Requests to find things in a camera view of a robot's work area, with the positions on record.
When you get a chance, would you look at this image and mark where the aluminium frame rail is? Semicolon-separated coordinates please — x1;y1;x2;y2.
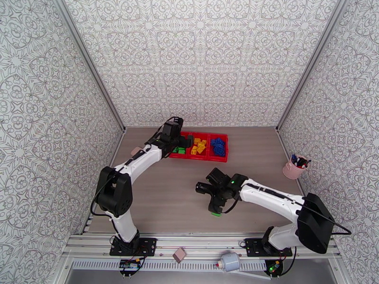
63;232;341;258

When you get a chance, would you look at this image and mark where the small circuit board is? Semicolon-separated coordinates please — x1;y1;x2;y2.
264;259;284;276
118;257;141;278

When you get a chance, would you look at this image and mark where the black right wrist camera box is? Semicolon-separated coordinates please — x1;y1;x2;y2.
206;167;230;187

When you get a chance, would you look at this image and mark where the aluminium corner post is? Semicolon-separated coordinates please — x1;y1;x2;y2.
50;0;127;133
275;0;352;133

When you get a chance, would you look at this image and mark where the small pink block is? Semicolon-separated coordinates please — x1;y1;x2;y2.
172;248;187;264

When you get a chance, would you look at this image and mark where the small white bottle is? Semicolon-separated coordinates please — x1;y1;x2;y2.
214;252;242;271

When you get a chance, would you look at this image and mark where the black left wrist camera cable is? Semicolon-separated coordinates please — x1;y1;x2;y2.
145;115;178;145

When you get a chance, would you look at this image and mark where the pink pen cup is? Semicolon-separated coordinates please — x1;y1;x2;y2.
282;157;307;180

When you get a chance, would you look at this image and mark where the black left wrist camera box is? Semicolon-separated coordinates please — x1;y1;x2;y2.
162;116;184;142

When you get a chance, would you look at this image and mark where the aluminium table edge strip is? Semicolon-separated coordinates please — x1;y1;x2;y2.
275;128;308;201
80;128;128;235

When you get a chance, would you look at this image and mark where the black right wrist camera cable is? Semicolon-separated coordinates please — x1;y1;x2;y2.
219;194;241;214

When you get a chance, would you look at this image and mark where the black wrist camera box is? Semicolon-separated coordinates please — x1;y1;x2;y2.
206;167;230;187
162;116;184;142

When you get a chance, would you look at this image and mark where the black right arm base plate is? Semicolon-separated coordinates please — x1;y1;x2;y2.
245;238;293;258

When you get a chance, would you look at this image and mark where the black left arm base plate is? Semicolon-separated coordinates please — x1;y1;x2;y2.
109;238;158;257

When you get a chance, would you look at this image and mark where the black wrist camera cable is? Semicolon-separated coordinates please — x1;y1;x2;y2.
145;115;178;145
219;194;241;214

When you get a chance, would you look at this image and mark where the red plastic storage bin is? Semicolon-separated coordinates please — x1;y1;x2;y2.
207;133;229;163
188;132;210;161
169;132;191;160

